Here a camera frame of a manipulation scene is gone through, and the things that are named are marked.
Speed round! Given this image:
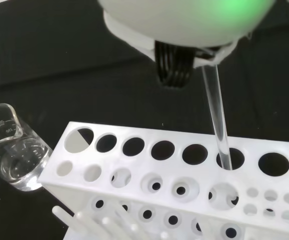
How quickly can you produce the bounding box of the white test tube rack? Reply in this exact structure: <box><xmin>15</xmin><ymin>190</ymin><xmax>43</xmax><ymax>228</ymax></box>
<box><xmin>38</xmin><ymin>121</ymin><xmax>289</xmax><ymax>240</ymax></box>

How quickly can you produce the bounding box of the black bench cloth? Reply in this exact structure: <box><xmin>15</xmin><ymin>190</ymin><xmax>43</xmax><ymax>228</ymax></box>
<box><xmin>0</xmin><ymin>0</ymin><xmax>289</xmax><ymax>240</ymax></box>

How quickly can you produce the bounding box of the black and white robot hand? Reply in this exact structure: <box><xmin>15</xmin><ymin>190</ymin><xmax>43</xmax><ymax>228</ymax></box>
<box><xmin>96</xmin><ymin>0</ymin><xmax>278</xmax><ymax>89</ymax></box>

